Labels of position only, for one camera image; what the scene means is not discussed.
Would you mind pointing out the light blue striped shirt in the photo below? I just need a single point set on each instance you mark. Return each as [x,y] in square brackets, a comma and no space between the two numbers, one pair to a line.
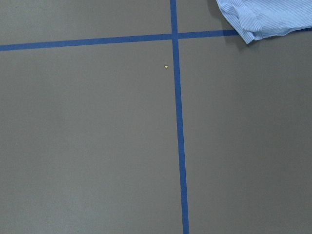
[260,19]

